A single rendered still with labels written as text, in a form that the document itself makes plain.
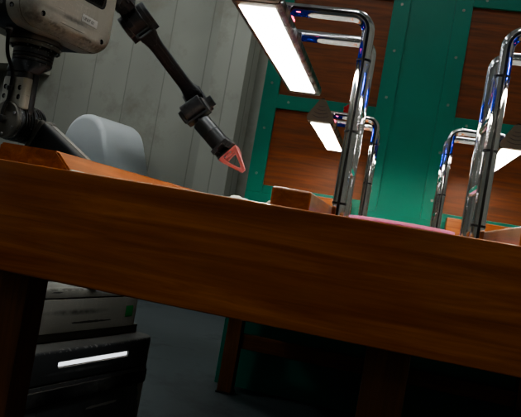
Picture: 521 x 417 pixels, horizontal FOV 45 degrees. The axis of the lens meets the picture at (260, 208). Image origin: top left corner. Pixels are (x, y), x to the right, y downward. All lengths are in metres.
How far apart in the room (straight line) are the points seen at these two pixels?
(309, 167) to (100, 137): 2.53
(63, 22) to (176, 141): 3.67
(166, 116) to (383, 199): 3.20
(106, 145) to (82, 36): 3.07
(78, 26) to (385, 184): 1.41
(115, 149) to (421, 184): 2.88
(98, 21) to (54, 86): 4.55
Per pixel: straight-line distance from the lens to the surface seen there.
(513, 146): 1.93
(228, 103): 5.04
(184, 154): 5.38
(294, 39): 1.16
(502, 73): 1.18
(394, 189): 2.68
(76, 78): 6.31
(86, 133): 5.05
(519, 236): 0.87
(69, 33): 1.86
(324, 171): 2.70
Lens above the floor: 0.71
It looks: 1 degrees up
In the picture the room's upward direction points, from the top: 10 degrees clockwise
